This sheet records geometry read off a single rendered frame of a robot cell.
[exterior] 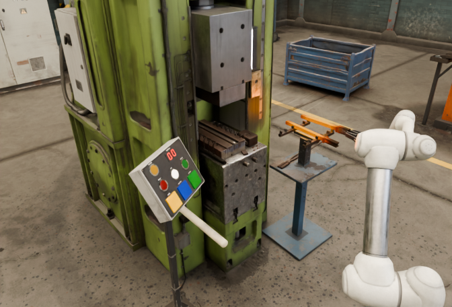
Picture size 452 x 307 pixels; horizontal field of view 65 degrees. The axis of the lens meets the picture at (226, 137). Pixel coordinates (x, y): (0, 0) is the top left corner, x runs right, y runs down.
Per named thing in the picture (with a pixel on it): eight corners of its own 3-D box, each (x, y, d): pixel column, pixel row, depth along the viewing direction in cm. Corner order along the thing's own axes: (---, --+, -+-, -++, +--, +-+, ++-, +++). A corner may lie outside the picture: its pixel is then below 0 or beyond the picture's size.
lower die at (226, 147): (245, 149, 227) (245, 138, 223) (221, 161, 215) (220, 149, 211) (204, 128, 255) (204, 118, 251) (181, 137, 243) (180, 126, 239)
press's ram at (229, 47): (261, 77, 214) (264, 7, 195) (212, 93, 191) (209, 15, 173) (216, 63, 242) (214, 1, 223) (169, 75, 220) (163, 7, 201)
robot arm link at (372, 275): (400, 317, 142) (343, 307, 146) (389, 303, 157) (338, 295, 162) (411, 128, 149) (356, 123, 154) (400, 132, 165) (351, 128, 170)
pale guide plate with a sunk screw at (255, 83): (260, 95, 237) (261, 70, 229) (251, 98, 232) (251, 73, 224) (258, 94, 239) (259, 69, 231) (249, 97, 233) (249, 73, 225)
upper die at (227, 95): (245, 97, 210) (245, 82, 206) (219, 107, 199) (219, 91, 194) (202, 81, 238) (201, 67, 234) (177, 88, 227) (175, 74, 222)
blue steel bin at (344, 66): (369, 88, 586) (377, 44, 552) (346, 101, 535) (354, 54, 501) (307, 73, 659) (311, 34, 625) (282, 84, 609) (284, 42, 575)
